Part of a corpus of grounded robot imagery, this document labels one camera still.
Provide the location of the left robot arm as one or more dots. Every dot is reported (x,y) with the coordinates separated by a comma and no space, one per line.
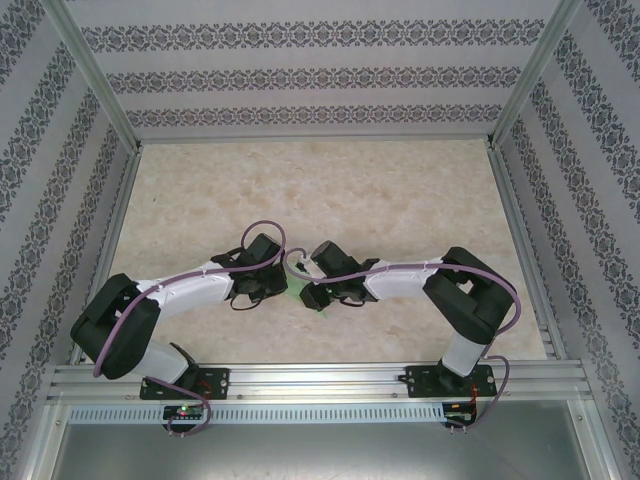
(190,290)

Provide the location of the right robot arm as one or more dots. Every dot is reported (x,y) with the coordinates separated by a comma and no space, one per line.
(400,282)

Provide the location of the grey sheet metal panel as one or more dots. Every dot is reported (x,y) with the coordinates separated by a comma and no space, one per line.
(320,455)

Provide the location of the circuit board with green light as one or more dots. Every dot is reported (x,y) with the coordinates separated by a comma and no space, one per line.
(184,412)

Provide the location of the small circuit board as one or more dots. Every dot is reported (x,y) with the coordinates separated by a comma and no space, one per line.
(459,410)

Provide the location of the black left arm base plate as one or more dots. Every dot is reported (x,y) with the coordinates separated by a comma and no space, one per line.
(220,382)

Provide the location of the aluminium mounting rail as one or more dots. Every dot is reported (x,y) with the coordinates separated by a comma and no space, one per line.
(320,382)

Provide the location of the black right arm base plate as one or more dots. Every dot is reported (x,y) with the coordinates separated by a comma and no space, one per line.
(420,382)

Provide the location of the aluminium side rail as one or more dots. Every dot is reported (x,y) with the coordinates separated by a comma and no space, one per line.
(112,240)
(525,250)

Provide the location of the aluminium frame post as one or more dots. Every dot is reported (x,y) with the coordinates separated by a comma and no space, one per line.
(47,440)
(90,70)
(595,440)
(537,70)

